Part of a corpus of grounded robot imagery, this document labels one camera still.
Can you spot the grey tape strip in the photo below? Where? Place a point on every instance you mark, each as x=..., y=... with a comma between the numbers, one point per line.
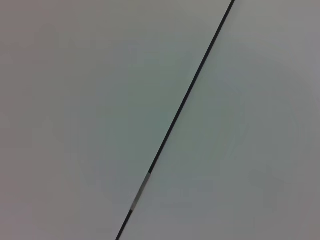
x=140, y=191

